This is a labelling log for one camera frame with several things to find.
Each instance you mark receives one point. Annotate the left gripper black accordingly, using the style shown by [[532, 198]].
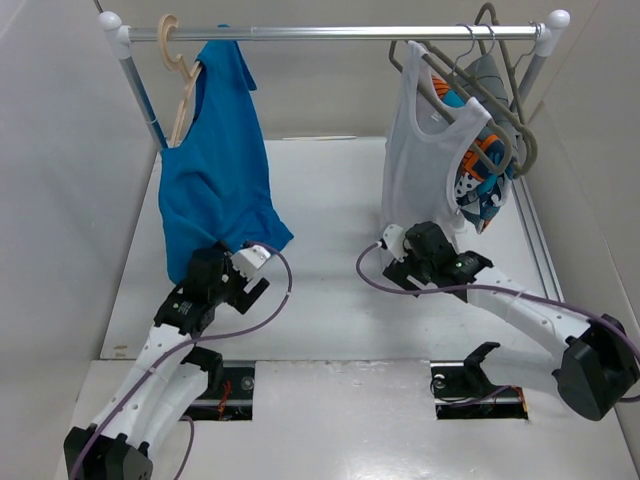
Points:
[[240, 298]]

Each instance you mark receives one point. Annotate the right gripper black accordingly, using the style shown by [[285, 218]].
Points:
[[399, 272]]

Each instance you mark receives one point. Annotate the blue t shirt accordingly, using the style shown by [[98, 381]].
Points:
[[215, 185]]

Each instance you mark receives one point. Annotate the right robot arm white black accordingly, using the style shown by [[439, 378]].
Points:
[[597, 362]]

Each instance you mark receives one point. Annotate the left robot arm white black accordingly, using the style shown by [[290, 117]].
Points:
[[171, 370]]

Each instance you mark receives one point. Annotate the grey velvet hanger middle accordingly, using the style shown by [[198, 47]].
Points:
[[450, 71]]

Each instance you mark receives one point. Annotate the grey velvet hanger rear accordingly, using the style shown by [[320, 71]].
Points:
[[515, 111]]

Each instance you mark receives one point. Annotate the colourful patterned garment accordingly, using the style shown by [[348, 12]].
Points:
[[479, 193]]

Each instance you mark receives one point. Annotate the white mesh tank top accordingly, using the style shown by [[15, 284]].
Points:
[[424, 148]]

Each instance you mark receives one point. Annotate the grey garment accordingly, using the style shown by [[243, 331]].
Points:
[[486, 74]]

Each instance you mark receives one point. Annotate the silver clothes rack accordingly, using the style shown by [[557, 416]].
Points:
[[121, 36]]

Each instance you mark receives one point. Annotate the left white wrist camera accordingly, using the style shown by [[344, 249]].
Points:
[[249, 260]]

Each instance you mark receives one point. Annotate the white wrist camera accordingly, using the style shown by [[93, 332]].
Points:
[[393, 238], [249, 260]]

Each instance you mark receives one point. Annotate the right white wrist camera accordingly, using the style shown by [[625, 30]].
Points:
[[393, 238]]

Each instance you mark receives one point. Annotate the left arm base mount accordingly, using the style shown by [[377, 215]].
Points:
[[230, 387]]

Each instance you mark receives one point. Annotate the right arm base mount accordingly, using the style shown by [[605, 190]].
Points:
[[462, 390]]

